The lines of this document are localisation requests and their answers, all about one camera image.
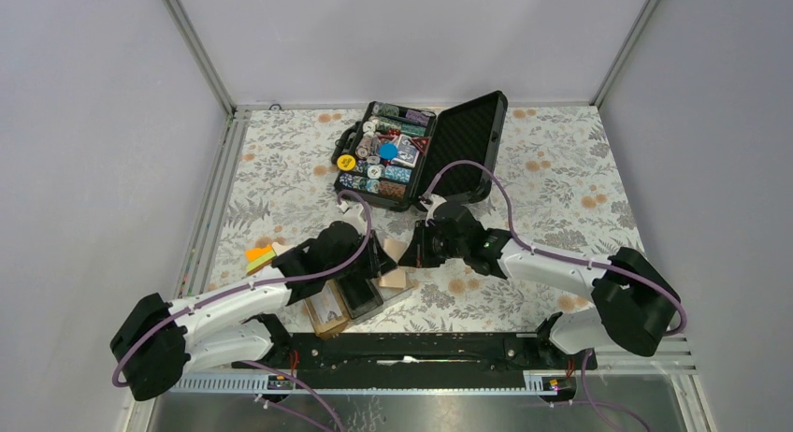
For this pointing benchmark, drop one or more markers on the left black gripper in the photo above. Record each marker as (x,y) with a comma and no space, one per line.
(379,262)

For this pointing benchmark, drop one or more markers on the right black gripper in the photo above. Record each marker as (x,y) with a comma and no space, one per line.
(416,255)

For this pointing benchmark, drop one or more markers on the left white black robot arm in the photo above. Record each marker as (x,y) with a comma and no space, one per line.
(159,341)

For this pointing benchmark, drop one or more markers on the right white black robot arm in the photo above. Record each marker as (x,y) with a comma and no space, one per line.
(633,305)

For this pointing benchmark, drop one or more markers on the smoky black card holder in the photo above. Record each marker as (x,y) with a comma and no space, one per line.
(361,297)

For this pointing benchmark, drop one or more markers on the silver magnetic stripe cards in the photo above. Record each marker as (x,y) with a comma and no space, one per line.
(326,308)

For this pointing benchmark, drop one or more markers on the amber transparent card holder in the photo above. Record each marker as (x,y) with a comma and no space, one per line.
(330,330)

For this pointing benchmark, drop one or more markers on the clear transparent card holder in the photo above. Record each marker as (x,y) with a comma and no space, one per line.
(393,296)

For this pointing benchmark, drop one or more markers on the blue playing card deck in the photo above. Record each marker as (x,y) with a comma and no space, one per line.
(407,154)

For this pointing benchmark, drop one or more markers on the yellow round poker chip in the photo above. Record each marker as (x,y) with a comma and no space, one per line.
(346,162)

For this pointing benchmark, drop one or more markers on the colourful sticky note stack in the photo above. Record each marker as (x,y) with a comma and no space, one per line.
(259,257)

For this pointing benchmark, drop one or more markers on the black poker chip case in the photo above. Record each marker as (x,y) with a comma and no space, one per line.
(458,146)

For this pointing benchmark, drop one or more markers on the blue round poker chip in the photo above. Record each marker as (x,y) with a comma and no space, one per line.
(388,151)

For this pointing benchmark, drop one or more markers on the floral patterned table mat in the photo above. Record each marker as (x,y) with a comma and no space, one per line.
(562,189)

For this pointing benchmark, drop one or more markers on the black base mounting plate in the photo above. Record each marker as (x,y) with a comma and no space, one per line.
(397,361)

